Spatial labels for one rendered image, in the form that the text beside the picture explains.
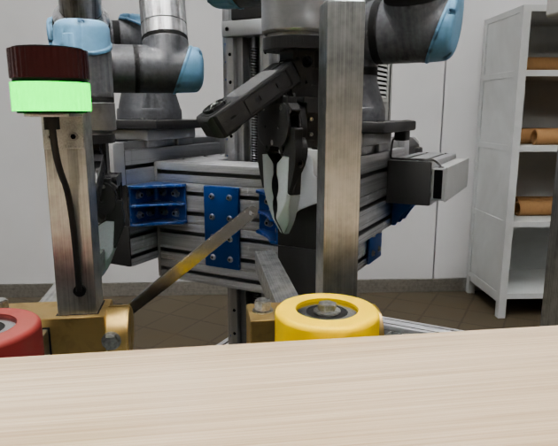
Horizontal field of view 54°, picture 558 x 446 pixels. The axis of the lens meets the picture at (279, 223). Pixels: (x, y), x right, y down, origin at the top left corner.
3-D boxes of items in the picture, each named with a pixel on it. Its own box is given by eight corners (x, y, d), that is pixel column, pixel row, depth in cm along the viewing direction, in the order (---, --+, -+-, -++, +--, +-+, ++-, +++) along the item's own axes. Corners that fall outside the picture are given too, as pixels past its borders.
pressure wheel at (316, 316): (255, 446, 43) (253, 307, 41) (307, 403, 50) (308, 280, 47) (346, 484, 39) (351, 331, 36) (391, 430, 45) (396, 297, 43)
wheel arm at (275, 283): (253, 275, 84) (253, 248, 83) (275, 274, 84) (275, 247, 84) (308, 439, 42) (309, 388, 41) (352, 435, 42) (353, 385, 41)
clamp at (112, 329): (-4, 350, 55) (-9, 303, 54) (135, 343, 57) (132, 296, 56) (-27, 377, 49) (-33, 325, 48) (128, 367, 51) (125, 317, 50)
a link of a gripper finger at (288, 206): (334, 234, 62) (336, 151, 60) (288, 240, 59) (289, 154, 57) (319, 229, 65) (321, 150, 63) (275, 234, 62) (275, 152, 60)
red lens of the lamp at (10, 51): (22, 80, 46) (19, 54, 46) (96, 81, 47) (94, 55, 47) (-4, 76, 40) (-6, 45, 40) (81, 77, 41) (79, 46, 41)
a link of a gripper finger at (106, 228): (123, 268, 87) (120, 211, 85) (117, 280, 81) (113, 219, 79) (103, 269, 86) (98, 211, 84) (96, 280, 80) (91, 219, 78)
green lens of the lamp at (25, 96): (25, 111, 47) (22, 84, 46) (97, 111, 48) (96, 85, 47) (0, 111, 41) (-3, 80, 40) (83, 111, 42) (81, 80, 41)
